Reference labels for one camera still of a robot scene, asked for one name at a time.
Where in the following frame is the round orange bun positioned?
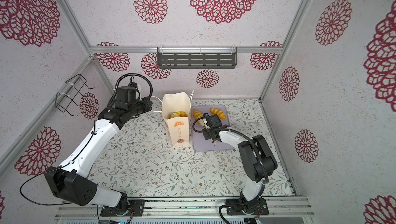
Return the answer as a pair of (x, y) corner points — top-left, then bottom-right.
(176, 111), (187, 117)

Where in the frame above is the cream paper bread bag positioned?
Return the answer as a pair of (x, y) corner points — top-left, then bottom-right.
(154, 90), (195, 147)

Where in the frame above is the small bread roll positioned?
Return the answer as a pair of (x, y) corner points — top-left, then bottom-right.
(170, 112), (180, 118)

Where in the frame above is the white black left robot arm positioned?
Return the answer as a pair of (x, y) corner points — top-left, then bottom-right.
(44, 97), (153, 215)

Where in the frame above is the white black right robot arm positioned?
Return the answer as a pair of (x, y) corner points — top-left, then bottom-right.
(192, 117), (278, 221)

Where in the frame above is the striped bread roll left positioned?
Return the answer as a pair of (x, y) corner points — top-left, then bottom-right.
(193, 110), (203, 120)

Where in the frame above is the lilac plastic tray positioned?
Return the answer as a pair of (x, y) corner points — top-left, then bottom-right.
(191, 105), (234, 152)

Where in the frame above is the croissant top right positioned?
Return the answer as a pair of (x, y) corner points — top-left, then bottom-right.
(210, 108), (226, 119)

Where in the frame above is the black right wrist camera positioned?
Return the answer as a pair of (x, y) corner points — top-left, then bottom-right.
(203, 113), (230, 129)

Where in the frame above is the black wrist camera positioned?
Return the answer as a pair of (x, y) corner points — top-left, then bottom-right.
(203, 113), (230, 129)
(114, 86), (140, 110)

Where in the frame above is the black corrugated right cable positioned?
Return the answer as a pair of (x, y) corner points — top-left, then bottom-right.
(191, 117), (270, 224)

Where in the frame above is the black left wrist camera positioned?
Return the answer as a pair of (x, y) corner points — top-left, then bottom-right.
(114, 86), (140, 110)

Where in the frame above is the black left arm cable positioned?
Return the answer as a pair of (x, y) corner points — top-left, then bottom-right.
(20, 73), (154, 206)

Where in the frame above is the grey metal wall shelf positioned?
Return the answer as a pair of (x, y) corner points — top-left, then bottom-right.
(156, 47), (238, 69)

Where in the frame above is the black wire wall basket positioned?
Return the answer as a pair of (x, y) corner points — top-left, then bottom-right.
(54, 74), (94, 117)

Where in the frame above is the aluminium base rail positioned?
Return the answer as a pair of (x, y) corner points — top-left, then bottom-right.
(52, 196), (318, 224)

